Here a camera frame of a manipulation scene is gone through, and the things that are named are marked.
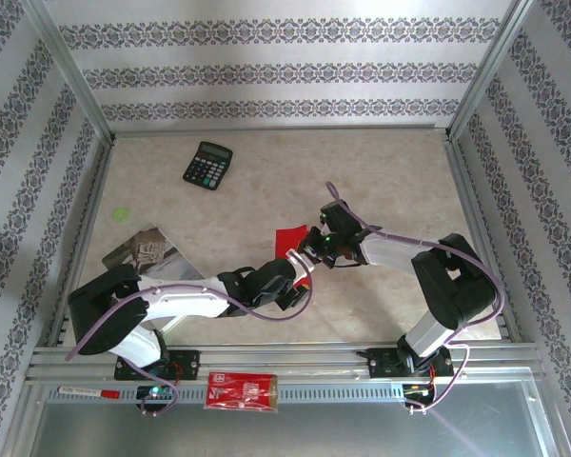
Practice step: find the red square paper sheet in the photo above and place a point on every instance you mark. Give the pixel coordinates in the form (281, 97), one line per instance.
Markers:
(289, 240)

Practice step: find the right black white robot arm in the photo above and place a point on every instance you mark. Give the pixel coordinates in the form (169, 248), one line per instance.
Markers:
(457, 290)

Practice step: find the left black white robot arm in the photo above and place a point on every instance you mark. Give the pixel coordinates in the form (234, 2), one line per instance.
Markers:
(104, 309)

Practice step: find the grey metal sheet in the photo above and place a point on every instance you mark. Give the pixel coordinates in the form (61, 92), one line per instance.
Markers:
(290, 433)

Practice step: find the red foil packet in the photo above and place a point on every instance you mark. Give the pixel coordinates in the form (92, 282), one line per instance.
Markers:
(242, 391)

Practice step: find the white paperback book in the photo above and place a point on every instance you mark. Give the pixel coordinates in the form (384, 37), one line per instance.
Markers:
(157, 252)

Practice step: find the black desk calculator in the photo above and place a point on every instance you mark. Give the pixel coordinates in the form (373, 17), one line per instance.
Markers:
(208, 166)

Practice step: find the small circuit board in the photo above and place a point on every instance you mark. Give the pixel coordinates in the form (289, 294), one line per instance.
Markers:
(156, 392)
(418, 390)

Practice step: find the small green round sticker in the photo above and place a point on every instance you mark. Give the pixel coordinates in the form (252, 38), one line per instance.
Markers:
(121, 214)

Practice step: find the red white marker pen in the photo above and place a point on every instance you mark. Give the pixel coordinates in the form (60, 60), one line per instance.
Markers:
(88, 392)

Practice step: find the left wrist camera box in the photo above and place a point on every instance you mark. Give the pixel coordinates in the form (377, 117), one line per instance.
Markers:
(299, 261)

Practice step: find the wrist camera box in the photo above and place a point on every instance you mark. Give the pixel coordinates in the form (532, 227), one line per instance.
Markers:
(338, 216)
(299, 261)

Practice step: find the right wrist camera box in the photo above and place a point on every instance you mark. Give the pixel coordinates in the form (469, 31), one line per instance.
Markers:
(338, 216)

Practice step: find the long aluminium mounting rail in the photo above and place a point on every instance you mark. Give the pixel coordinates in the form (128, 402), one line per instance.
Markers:
(290, 357)

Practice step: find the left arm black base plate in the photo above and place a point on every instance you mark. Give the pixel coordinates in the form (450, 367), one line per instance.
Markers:
(188, 364)

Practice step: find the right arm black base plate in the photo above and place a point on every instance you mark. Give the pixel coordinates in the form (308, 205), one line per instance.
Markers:
(380, 364)

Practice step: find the aluminium table edge rail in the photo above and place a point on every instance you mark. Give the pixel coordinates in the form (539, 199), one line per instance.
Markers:
(276, 128)
(480, 238)
(85, 238)

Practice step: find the aluminium corner post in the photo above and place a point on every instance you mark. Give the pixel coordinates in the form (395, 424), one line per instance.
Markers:
(488, 71)
(71, 71)

